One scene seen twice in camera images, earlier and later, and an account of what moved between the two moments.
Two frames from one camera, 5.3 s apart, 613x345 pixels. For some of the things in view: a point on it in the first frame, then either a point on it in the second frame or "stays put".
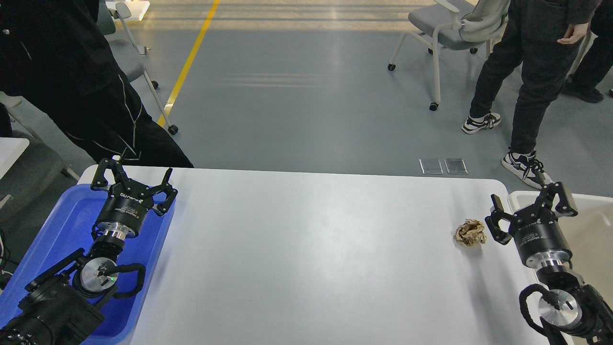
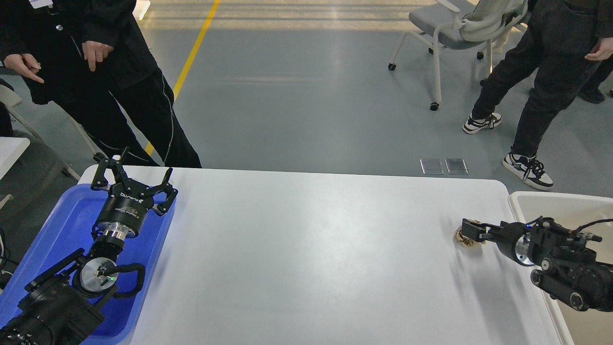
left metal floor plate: [431, 166] stays put
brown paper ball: [471, 233] stays put
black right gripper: [537, 232] → [507, 235]
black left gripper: [123, 213] stays put
